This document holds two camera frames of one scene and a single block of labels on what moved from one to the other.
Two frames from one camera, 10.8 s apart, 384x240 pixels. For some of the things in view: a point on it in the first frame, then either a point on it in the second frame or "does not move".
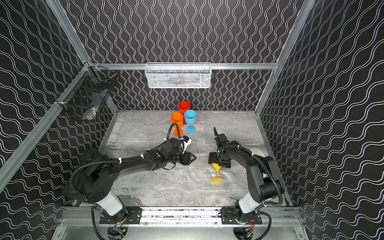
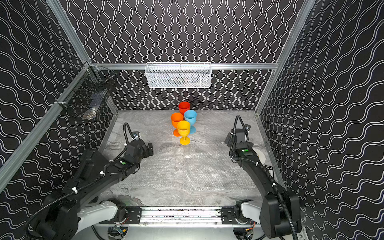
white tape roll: x=257 y=152 does not move
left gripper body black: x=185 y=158 → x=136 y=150
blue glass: x=190 y=118 does not move
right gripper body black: x=215 y=158 → x=248 y=145
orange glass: x=177 y=118 does not move
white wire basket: x=178 y=75 does not move
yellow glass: x=217 y=179 → x=183 y=127
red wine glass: x=183 y=106 does not move
